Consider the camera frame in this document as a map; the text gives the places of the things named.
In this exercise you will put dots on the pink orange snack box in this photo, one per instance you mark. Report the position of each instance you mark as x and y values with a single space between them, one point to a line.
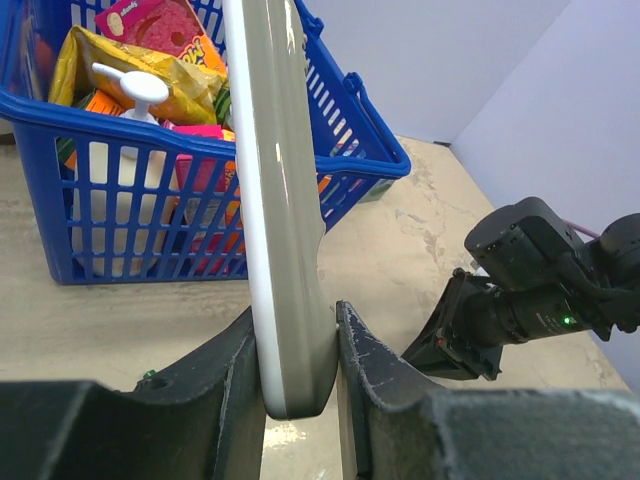
166 26

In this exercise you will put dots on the white pump bottle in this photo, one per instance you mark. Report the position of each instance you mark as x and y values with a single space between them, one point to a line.
117 211

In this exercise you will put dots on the yellow chips bag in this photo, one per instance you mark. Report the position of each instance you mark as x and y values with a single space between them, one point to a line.
168 87

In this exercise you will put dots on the grey remote control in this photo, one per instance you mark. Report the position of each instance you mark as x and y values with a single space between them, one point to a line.
295 328

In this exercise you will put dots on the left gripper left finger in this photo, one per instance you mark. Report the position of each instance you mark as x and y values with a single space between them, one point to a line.
201 417

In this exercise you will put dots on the blue plastic basket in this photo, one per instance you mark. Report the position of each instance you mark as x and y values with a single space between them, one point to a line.
204 238

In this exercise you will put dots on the sponge pack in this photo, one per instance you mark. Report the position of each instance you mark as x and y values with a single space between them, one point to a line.
377 191

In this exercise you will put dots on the orange cracker box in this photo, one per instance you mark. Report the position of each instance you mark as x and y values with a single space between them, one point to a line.
99 102

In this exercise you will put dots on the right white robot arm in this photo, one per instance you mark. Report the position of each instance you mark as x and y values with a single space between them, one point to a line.
539 279

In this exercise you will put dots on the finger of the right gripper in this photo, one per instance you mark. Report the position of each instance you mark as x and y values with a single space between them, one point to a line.
437 352

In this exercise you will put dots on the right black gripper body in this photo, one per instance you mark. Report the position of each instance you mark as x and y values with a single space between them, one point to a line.
476 321

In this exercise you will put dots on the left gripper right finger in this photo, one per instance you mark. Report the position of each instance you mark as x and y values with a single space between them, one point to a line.
397 424

